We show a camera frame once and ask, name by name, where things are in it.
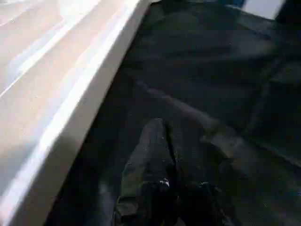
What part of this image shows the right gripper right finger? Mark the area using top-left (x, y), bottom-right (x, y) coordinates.
top-left (166, 121), bottom-right (235, 226)

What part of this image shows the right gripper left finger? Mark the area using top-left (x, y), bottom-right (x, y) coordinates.
top-left (114, 118), bottom-right (177, 226)

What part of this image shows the white plastic table top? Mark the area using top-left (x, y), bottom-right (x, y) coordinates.
top-left (0, 0), bottom-right (151, 226)

